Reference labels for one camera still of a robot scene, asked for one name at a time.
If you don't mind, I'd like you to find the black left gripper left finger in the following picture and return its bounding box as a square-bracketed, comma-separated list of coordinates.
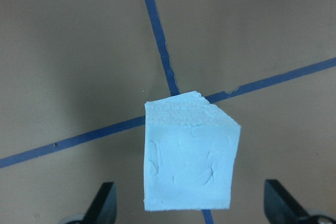
[81, 182, 117, 223]

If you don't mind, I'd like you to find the light blue foam block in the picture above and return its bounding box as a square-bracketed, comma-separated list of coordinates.
[143, 91, 241, 211]

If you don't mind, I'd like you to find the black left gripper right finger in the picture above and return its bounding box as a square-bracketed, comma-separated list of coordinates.
[264, 179, 320, 224]

